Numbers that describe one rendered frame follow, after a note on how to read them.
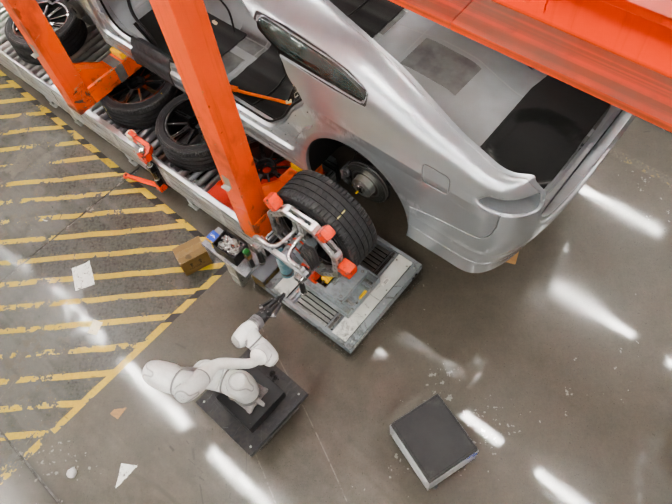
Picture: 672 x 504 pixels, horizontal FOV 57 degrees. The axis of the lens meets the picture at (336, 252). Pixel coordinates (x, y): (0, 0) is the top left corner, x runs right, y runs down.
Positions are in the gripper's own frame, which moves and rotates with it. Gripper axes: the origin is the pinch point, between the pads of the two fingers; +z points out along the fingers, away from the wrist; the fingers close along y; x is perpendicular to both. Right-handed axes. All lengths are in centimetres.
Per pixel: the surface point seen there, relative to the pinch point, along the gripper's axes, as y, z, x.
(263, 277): 45, 37, 49
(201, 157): 133, 72, 7
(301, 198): 8, 28, -57
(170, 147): 155, 63, 4
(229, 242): 59, 20, 8
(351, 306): -22, 50, 42
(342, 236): -22, 28, -45
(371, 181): -8, 79, -44
